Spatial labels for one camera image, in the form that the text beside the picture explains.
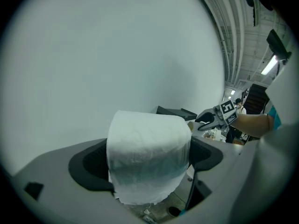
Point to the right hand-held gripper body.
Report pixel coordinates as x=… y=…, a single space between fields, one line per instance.
x=227 y=107

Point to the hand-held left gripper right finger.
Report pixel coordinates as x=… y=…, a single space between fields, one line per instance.
x=205 y=155

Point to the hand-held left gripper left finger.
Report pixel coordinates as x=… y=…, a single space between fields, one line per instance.
x=77 y=167

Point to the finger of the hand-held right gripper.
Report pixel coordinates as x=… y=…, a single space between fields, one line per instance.
x=210 y=126
x=206 y=114

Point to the white toilet paper roll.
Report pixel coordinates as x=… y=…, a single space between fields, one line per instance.
x=147 y=153

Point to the person's right forearm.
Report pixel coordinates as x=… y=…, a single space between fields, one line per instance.
x=252 y=125

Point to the dark staircase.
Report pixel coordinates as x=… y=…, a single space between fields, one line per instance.
x=257 y=99

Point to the person's teal shirt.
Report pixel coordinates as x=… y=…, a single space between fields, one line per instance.
x=275 y=118

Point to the long ceiling light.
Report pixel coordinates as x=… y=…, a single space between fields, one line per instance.
x=269 y=65

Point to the row of white ceiling pipes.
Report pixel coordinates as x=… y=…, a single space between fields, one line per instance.
x=231 y=31

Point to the black wall paper holder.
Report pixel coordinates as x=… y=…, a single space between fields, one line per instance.
x=175 y=113

